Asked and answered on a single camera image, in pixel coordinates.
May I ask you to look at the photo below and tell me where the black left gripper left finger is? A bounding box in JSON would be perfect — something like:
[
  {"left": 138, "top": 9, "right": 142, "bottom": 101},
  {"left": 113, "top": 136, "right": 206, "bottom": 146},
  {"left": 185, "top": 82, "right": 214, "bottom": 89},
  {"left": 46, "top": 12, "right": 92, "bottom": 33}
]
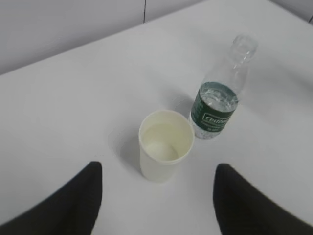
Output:
[{"left": 0, "top": 161, "right": 103, "bottom": 235}]

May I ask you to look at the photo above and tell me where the white paper cup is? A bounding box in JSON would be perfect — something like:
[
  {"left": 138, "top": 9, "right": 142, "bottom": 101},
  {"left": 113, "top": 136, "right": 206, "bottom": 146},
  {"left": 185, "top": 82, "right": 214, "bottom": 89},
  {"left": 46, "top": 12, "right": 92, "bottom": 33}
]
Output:
[{"left": 138, "top": 110, "right": 195, "bottom": 183}]

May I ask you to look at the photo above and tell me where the clear water bottle green label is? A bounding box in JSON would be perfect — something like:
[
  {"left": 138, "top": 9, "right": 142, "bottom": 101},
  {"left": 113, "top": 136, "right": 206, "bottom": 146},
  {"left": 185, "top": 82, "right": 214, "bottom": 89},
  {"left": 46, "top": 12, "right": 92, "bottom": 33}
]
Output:
[{"left": 189, "top": 34, "right": 258, "bottom": 140}]

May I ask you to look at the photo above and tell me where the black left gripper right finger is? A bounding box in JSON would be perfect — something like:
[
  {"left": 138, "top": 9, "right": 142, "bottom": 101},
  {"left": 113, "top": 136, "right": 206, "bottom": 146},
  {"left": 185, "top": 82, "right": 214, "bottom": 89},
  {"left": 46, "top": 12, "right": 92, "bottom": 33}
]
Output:
[{"left": 214, "top": 164, "right": 313, "bottom": 235}]

